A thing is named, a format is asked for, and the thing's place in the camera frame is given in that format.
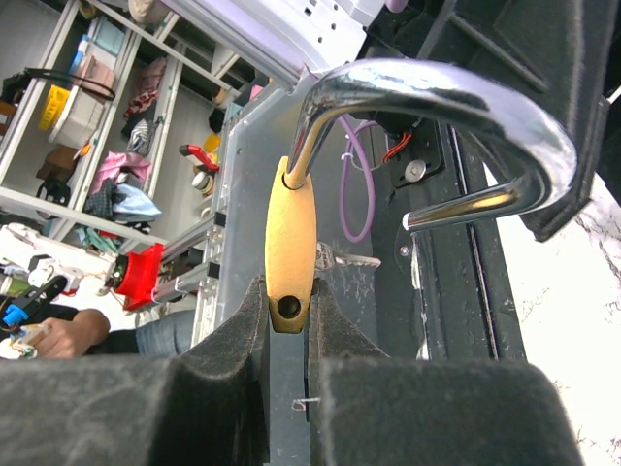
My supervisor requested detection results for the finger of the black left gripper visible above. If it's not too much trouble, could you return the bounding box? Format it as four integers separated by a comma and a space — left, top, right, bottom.
416, 0, 612, 243

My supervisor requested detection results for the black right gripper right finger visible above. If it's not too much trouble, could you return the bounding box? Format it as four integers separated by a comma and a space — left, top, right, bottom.
307, 279, 582, 465

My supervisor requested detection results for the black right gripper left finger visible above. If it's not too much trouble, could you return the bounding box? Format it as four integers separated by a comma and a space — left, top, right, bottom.
1, 277, 270, 465

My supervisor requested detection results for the brass padlock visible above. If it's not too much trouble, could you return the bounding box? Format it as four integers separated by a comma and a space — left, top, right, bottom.
264, 57, 579, 335

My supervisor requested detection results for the person's hand in background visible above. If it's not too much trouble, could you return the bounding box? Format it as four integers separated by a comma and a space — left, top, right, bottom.
35, 309, 110, 358

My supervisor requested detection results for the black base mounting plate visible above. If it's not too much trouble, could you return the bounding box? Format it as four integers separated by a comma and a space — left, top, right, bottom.
371, 120, 526, 359

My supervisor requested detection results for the background storage shelf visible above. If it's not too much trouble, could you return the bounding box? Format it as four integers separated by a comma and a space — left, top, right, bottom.
1, 4, 255, 249

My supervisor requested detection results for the aluminium front rail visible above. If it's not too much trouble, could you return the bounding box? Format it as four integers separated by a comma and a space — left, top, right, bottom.
147, 211, 227, 345

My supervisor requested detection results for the red clamp on rail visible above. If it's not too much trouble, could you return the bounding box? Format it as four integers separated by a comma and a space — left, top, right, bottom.
111, 243, 164, 312

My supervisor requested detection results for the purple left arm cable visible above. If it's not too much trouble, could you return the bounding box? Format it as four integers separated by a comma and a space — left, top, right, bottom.
338, 116, 379, 244

